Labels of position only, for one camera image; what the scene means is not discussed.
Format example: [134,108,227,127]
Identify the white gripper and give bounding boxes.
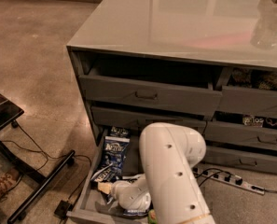
[98,179,151,211]

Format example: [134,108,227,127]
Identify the blue kettle chip bag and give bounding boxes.
[106,192,151,217]
[109,126,131,138]
[102,136,130,173]
[90,163,122,182]

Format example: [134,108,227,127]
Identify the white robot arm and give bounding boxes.
[98,122,215,224]

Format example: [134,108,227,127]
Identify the bottom left open drawer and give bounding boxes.
[67,132,147,224]

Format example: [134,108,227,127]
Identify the front green Dang bag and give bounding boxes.
[147,209,158,224]

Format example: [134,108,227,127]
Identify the middle left grey drawer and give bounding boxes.
[91,106,206,133]

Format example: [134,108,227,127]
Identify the grey drawer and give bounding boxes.
[203,146,277,174]
[78,68,222,116]
[218,68,277,119]
[204,121,277,151]
[91,106,206,133]

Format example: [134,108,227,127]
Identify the top left grey drawer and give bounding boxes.
[78,68,222,116]

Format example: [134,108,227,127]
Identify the bottom right grey drawer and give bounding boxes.
[203,146,277,174]

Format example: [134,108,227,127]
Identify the snack bags in middle right drawer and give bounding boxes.
[242,115,277,129]

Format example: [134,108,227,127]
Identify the grey drawer cabinet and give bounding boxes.
[65,0,277,177]

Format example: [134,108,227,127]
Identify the snacks in top right drawer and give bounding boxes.
[229,68,277,91]

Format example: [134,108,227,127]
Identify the middle right grey drawer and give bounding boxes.
[204,121,277,151]

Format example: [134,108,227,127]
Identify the top right grey drawer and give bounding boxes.
[218,68,277,119]

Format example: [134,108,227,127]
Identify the black power adapter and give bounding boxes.
[54,201,73,219]

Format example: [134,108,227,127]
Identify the brown shoe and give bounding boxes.
[0,168,21,199]

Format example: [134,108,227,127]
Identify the white power strip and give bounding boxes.
[192,167,265,195]

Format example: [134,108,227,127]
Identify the black rolling stand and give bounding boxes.
[0,94,75,224]

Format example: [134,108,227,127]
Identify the thin black floor cable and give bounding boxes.
[0,121,92,203]

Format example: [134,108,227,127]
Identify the black power cable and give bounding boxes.
[193,167,236,187]

